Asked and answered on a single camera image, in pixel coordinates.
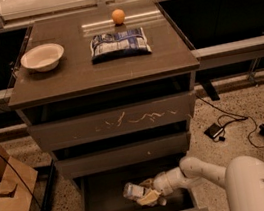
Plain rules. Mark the blue white chip bag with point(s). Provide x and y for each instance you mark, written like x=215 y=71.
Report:
x=111 y=46

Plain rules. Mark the orange fruit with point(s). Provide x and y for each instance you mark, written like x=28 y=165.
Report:
x=118 y=16

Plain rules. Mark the grey open bottom drawer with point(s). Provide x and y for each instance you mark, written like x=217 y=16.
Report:
x=103 y=191

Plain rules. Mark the black power adapter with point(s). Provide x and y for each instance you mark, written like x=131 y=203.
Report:
x=213 y=131

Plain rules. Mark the grey drawer cabinet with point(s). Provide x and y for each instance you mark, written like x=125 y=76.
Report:
x=77 y=87

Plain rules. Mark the black stand foot left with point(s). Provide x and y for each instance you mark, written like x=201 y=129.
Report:
x=47 y=174

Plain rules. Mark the clear blue plastic bottle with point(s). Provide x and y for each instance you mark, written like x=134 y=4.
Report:
x=133 y=191

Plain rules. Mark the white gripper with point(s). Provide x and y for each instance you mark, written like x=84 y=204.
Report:
x=162 y=182

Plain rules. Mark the grey middle drawer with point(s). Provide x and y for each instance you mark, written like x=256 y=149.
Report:
x=122 y=156

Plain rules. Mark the grey top drawer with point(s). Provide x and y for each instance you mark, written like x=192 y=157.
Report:
x=110 y=123

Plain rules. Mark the white paper bowl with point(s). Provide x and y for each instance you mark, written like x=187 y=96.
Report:
x=43 y=58

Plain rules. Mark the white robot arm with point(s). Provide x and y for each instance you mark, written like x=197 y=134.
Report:
x=242 y=180

